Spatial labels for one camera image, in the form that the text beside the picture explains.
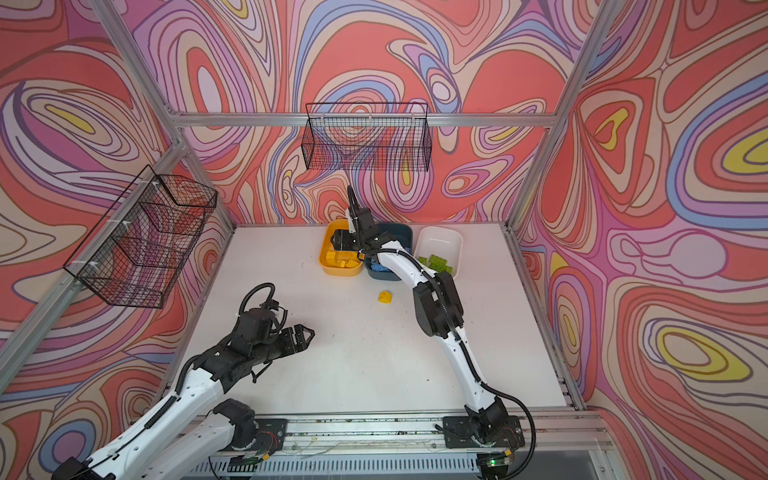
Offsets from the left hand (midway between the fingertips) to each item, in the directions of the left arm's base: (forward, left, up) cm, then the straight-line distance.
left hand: (308, 335), depth 81 cm
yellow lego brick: (+31, -6, -6) cm, 32 cm away
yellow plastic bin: (+37, +1, -4) cm, 37 cm away
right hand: (+32, -7, +2) cm, 33 cm away
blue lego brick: (+27, -18, -5) cm, 33 cm away
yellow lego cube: (+16, -21, -8) cm, 28 cm away
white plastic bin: (+41, -43, -8) cm, 60 cm away
